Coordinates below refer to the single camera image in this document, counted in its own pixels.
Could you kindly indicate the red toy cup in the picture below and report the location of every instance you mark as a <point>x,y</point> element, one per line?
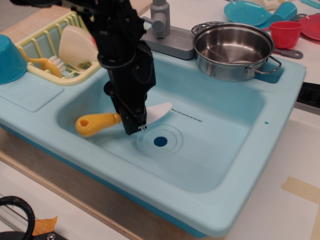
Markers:
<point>285,34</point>

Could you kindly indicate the light blue toy sink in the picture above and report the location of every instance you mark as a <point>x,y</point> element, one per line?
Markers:
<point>196,166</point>

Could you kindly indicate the grey toy utensil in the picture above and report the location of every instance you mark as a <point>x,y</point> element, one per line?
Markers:
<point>291,53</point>

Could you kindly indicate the yellow dish rack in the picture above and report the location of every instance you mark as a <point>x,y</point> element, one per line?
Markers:
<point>45,43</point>

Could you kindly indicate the black bracket at right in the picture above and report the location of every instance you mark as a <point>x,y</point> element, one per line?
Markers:
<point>309,94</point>

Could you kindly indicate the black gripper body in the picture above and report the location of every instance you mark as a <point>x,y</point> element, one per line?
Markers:
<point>131,73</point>

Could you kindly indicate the beige masking tape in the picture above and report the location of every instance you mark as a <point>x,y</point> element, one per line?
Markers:
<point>302,189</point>

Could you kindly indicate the teal toy plate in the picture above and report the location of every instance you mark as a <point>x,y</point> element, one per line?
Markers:
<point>246,12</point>

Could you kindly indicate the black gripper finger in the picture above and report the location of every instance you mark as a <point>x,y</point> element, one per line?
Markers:
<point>133,124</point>

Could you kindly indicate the yellow handled toy knife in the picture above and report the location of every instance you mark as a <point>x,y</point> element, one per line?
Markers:
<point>90,124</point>

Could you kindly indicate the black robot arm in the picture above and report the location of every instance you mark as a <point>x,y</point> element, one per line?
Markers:
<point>117,30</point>

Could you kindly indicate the cream toy object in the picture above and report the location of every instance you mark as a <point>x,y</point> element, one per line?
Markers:
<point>269,4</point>

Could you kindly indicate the orange tape piece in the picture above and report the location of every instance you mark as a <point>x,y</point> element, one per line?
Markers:
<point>44,226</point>

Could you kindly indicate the stainless steel pot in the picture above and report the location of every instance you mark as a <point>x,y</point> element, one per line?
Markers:
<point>233,52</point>

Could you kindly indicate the grey toy faucet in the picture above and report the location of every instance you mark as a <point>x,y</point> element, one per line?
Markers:
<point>164,38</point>

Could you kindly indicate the yellow dish brush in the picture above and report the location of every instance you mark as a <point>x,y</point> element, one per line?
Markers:
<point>53,64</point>

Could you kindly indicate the teal toy tumbler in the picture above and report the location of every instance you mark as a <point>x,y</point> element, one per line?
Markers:
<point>286,11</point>

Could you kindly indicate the red toy plate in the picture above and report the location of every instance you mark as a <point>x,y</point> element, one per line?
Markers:
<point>310,26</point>

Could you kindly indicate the cream toy plate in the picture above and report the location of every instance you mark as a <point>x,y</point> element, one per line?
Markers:
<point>77,47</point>

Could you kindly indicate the teal upturned cup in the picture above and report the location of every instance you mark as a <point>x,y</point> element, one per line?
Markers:
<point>12,64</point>

